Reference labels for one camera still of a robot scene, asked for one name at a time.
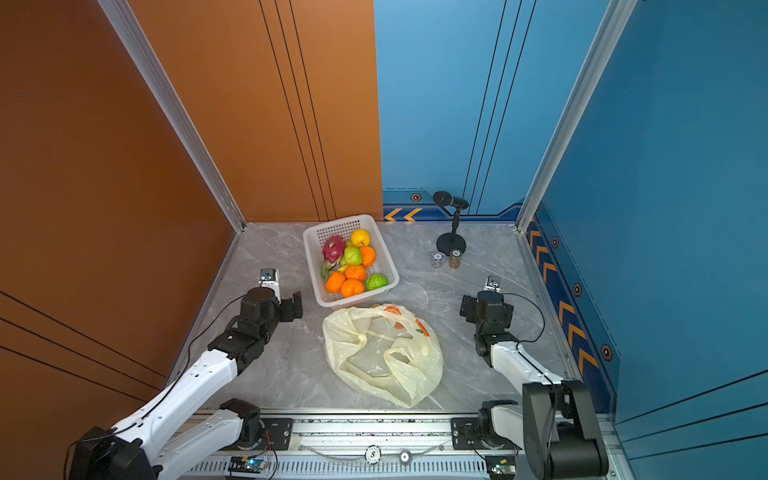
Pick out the aluminium corner post right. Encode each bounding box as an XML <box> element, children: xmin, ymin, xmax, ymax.
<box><xmin>515</xmin><ymin>0</ymin><xmax>637</xmax><ymax>233</ymax></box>

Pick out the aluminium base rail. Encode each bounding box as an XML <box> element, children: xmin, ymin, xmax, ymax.
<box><xmin>179</xmin><ymin>409</ymin><xmax>625</xmax><ymax>480</ymax></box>

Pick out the orange grey poker chip stack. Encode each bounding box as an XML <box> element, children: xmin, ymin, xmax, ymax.
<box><xmin>449</xmin><ymin>249</ymin><xmax>462</xmax><ymax>269</ymax></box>

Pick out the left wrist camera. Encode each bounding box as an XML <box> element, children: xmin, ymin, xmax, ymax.
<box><xmin>259</xmin><ymin>267</ymin><xmax>281</xmax><ymax>299</ymax></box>

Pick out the black microphone stand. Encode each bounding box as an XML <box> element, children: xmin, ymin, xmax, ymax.
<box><xmin>433</xmin><ymin>191</ymin><xmax>470</xmax><ymax>257</ymax></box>

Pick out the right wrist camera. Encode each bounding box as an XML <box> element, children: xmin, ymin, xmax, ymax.
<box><xmin>484</xmin><ymin>276</ymin><xmax>501</xmax><ymax>293</ymax></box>

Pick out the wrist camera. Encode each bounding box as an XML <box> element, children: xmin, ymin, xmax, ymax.
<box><xmin>484</xmin><ymin>276</ymin><xmax>501</xmax><ymax>293</ymax></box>
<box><xmin>259</xmin><ymin>267</ymin><xmax>281</xmax><ymax>299</ymax></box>

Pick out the orange fruit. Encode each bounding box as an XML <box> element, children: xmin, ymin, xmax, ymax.
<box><xmin>344</xmin><ymin>265</ymin><xmax>367</xmax><ymax>283</ymax></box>
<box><xmin>325</xmin><ymin>271</ymin><xmax>347</xmax><ymax>294</ymax></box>
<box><xmin>340</xmin><ymin>279</ymin><xmax>365</xmax><ymax>298</ymax></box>
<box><xmin>360</xmin><ymin>246</ymin><xmax>377</xmax><ymax>268</ymax></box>

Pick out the aluminium corner post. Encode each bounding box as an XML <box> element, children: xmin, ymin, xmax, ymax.
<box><xmin>515</xmin><ymin>0</ymin><xmax>637</xmax><ymax>233</ymax></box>
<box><xmin>98</xmin><ymin>0</ymin><xmax>247</xmax><ymax>234</ymax></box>

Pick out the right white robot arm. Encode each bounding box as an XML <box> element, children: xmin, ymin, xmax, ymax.
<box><xmin>459</xmin><ymin>289</ymin><xmax>610</xmax><ymax>479</ymax></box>

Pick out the green circuit board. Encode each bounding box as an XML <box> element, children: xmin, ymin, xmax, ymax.
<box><xmin>227</xmin><ymin>456</ymin><xmax>271</xmax><ymax>475</ymax></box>

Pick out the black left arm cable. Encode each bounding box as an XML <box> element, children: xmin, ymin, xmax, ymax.
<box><xmin>62</xmin><ymin>293</ymin><xmax>247</xmax><ymax>463</ymax></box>

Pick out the small black box on rail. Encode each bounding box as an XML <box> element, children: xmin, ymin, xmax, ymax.
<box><xmin>485</xmin><ymin>455</ymin><xmax>517</xmax><ymax>480</ymax></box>

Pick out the yellow lemon fruit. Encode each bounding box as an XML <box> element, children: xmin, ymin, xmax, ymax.
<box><xmin>349</xmin><ymin>229</ymin><xmax>371</xmax><ymax>248</ymax></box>

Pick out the translucent printed plastic bag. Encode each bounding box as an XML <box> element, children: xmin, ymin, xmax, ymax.
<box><xmin>322</xmin><ymin>304</ymin><xmax>444</xmax><ymax>408</ymax></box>

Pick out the white perforated plastic basket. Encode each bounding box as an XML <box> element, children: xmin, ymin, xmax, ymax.
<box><xmin>303</xmin><ymin>214</ymin><xmax>400</xmax><ymax>309</ymax></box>

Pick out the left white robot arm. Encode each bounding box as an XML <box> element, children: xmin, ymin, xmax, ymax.
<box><xmin>63</xmin><ymin>285</ymin><xmax>303</xmax><ymax>479</ymax></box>

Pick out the aluminium corner post left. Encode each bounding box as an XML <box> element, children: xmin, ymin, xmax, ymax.
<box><xmin>98</xmin><ymin>0</ymin><xmax>247</xmax><ymax>234</ymax></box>

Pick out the green pear fruit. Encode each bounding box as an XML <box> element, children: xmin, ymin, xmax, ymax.
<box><xmin>342</xmin><ymin>245</ymin><xmax>363</xmax><ymax>266</ymax></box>

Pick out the pink dragon fruit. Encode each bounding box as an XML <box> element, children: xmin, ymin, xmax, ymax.
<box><xmin>321</xmin><ymin>235</ymin><xmax>346</xmax><ymax>280</ymax></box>

